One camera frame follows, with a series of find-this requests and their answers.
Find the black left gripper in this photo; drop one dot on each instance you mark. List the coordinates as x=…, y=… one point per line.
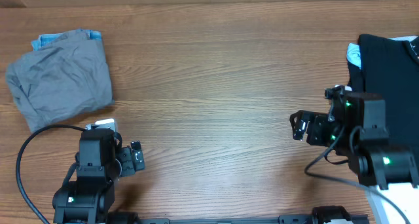
x=130, y=166

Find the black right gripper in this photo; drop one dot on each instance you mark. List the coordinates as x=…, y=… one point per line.
x=314, y=129

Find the grey cotton shorts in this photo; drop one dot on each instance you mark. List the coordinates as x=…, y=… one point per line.
x=63, y=79

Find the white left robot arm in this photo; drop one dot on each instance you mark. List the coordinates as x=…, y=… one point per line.
x=88, y=191

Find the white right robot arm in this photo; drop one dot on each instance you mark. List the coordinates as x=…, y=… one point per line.
x=388, y=173

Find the light blue garment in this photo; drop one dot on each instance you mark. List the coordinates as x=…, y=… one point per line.
x=353, y=54

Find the black t-shirt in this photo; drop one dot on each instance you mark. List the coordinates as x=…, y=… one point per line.
x=390, y=69

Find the folded blue denim jeans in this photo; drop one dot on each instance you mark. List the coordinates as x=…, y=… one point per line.
x=45, y=39

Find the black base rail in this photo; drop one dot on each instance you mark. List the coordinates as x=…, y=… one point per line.
x=319, y=215

